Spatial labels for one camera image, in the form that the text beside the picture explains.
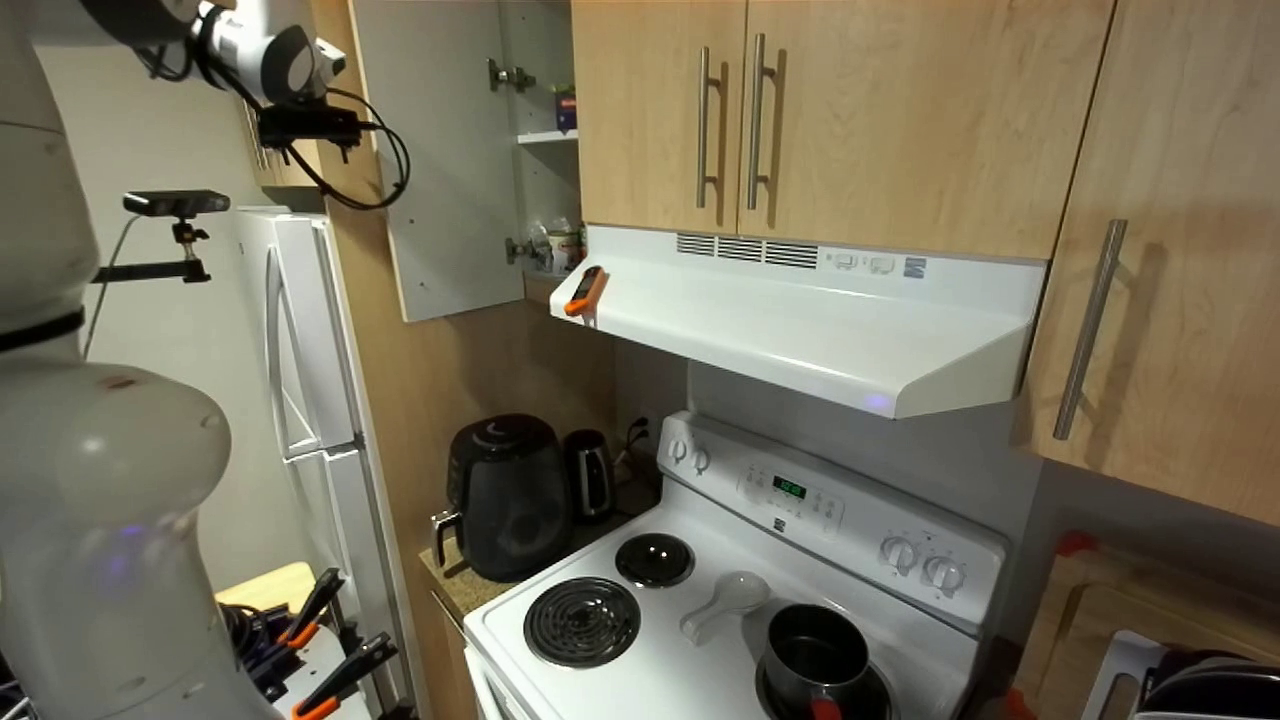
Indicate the white spoon rest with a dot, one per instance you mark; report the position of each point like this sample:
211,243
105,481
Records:
733,593

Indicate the steel handle on left door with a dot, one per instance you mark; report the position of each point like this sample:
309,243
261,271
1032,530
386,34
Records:
710,134

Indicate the white cabinet door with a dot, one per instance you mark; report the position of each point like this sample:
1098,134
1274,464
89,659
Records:
424,70

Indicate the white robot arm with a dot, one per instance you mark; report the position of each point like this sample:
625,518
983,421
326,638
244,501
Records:
105,605

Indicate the left wooden cabinet door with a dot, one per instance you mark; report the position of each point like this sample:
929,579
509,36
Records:
639,70

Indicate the black electric kettle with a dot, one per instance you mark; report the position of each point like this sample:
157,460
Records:
589,473

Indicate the white range hood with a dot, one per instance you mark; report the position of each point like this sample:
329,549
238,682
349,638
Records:
885,334

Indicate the black pot red handle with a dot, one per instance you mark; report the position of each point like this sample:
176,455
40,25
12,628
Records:
812,664

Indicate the white electric stove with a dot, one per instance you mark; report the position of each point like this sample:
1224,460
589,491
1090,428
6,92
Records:
668,615

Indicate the steel handle on large door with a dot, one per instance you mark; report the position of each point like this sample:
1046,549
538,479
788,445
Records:
1090,326

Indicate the black dish rack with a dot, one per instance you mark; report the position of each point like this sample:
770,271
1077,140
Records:
1209,685

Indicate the large right wooden cabinet door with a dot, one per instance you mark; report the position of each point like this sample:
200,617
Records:
1186,379

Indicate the wooden cutting board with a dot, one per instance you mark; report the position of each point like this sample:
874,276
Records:
1102,593

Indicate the white refrigerator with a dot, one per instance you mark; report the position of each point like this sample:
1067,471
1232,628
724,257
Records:
319,408

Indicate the orange black clamps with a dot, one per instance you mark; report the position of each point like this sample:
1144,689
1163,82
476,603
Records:
297,644

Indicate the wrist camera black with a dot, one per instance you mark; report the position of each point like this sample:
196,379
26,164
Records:
286,125

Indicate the black camera on stand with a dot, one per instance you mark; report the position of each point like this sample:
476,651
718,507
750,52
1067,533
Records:
176,200

